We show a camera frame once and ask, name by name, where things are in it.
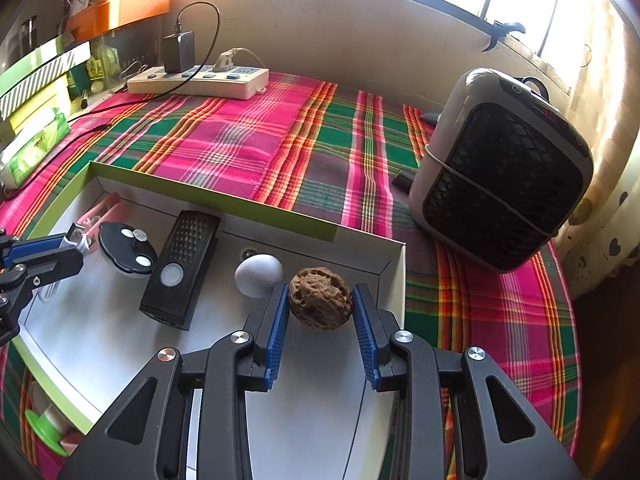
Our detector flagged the black key fob remote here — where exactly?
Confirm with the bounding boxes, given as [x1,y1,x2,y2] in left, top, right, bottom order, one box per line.
[98,222,159,277]

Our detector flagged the brown walnut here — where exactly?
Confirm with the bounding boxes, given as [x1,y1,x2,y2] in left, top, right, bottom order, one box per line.
[288,267,355,332]

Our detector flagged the white grey striped box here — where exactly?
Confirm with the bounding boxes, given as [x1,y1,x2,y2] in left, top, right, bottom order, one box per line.
[0,41,92,120]

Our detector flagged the yellow-green cardboard box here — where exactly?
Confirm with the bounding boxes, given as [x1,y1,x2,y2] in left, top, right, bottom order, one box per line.
[7,76,71,135]

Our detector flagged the small white jar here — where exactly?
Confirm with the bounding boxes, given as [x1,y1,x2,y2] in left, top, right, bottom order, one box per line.
[27,380,53,411]

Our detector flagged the green round lid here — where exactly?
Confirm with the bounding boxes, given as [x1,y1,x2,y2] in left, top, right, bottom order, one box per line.
[24,405,71,457]

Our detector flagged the orange plastic tray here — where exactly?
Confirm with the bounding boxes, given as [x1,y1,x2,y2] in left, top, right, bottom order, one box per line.
[66,0,172,42]

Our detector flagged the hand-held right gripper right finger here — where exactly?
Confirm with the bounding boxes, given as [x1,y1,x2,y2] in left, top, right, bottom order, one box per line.
[351,282,583,480]

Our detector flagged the green tissue pack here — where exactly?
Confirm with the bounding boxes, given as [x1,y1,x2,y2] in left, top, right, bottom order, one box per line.
[0,110,71,187]

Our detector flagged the black charger cable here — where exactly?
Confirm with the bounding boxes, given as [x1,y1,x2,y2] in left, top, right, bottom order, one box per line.
[0,1,222,196]

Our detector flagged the pink green plaid tablecloth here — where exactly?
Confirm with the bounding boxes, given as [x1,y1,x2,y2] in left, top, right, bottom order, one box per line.
[0,72,583,480]

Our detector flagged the green cardboard box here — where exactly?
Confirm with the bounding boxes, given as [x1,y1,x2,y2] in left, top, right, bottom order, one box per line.
[10,160,407,480]

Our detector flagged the white plug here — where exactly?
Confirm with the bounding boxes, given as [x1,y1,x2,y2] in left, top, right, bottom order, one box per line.
[214,47,268,73]

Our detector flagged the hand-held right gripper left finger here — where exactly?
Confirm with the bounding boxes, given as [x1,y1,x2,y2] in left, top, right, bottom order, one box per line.
[57,282,292,480]

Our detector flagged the white mushroom-shaped knob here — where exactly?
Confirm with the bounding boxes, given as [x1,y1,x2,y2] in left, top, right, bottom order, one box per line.
[234,254,282,299]

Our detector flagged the light green flat box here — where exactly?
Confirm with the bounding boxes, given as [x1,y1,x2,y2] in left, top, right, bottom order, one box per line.
[0,35,68,93]

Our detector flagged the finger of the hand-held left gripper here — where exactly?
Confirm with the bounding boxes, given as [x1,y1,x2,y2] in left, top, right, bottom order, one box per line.
[0,245,85,347]
[0,230,69,267]

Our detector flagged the black window latch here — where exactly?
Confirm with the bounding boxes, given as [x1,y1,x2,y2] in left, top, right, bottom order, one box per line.
[482,19,527,53]

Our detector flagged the yellow-green small packets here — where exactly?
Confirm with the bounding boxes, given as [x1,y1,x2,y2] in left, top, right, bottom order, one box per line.
[85,42,121,93]

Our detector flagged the black charger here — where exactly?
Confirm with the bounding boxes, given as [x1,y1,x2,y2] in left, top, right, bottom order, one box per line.
[161,22,196,75]

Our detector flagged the white power strip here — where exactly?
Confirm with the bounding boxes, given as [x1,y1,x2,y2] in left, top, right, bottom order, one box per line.
[126,62,270,101]

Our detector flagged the pink and grey clip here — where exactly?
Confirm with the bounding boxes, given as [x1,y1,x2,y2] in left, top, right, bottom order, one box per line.
[76,194,122,241]

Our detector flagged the grey space heater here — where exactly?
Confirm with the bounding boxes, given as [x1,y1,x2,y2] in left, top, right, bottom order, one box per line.
[408,67,595,273]

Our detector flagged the cream heart-print curtain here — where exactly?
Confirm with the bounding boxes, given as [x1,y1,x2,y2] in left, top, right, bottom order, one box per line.
[547,0,640,301]

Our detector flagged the black doorbell button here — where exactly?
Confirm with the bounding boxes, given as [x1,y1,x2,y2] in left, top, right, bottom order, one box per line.
[139,210,222,332]

